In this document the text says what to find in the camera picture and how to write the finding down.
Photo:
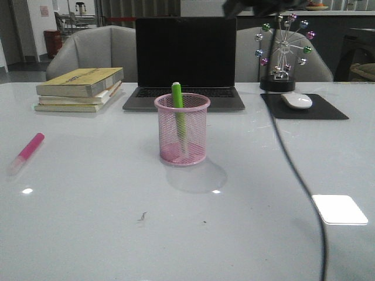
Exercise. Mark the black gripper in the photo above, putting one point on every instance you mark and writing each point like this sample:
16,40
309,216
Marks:
261,8

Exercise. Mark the ferris wheel desk ornament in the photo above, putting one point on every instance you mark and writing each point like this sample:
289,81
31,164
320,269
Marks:
280,50

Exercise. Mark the pink mesh pen holder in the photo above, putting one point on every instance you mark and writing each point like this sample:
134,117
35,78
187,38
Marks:
195,110

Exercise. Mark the white computer mouse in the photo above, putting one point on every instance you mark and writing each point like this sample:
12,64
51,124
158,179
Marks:
297,100

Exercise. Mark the grey armchair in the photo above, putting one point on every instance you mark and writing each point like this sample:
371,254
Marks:
307,64
106,46

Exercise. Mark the top yellow book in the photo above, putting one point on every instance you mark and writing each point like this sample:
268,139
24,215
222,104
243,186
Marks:
82,82

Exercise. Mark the left grey armchair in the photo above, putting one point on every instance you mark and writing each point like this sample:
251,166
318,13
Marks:
106,46

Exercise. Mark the fruit bowl on counter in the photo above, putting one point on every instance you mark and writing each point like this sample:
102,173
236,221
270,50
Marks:
316,6

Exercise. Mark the green highlighter pen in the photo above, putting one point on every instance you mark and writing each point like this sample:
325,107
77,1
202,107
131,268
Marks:
178,99

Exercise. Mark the bottom pale book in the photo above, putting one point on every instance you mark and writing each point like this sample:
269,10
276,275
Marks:
70,108

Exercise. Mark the red trash bin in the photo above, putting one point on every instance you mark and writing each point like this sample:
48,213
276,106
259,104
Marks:
53,41

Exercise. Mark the black mouse pad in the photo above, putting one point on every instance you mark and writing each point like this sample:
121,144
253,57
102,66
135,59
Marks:
321,109

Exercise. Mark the middle white book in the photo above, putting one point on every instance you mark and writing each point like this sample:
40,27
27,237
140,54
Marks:
99,99

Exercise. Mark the right grey armchair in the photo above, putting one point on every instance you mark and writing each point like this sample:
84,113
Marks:
307,64

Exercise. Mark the grey laptop with black screen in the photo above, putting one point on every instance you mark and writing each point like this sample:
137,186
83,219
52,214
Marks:
197,52

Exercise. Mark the pink highlighter pen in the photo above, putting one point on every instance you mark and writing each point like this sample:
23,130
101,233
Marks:
25,154

